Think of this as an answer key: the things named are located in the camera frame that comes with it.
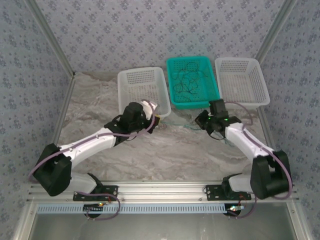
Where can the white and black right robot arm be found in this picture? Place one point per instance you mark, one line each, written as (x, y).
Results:
(240, 142)

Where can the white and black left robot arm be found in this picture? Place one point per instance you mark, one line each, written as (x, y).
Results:
(90, 147)

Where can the teal perforated plastic basket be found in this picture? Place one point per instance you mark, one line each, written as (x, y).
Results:
(191, 103)

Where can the white basket with large holes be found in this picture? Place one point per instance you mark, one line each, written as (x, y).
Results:
(242, 102)

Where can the white basket with small holes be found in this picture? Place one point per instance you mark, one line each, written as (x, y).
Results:
(140, 82)

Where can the aluminium mounting beam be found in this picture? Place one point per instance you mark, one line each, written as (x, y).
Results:
(160, 191)

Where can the small circuit board with LED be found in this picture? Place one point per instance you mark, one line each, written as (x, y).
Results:
(93, 207)
(235, 209)

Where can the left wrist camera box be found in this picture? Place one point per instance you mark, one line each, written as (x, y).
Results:
(150, 107)

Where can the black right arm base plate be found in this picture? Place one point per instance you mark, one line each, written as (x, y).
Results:
(212, 193)

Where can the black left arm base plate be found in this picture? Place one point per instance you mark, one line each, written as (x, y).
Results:
(110, 193)

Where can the aluminium frame post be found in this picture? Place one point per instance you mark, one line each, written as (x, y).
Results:
(50, 37)
(275, 30)

